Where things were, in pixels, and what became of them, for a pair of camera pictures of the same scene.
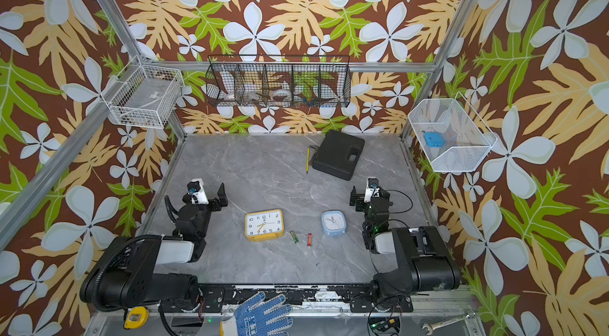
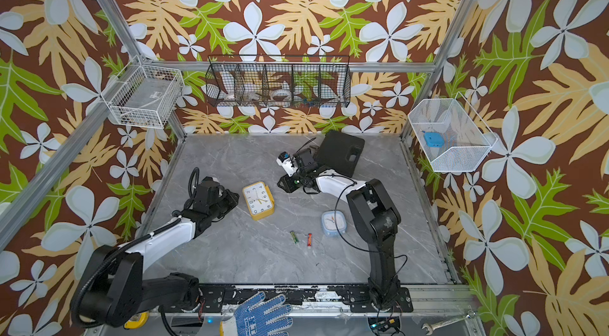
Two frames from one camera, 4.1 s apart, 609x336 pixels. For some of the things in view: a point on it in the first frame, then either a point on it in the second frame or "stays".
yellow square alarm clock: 264,225 → 259,199
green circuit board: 384,323 stays
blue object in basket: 434,139 stays
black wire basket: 278,81 stays
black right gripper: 353,200 → 287,185
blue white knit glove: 254,322 stays
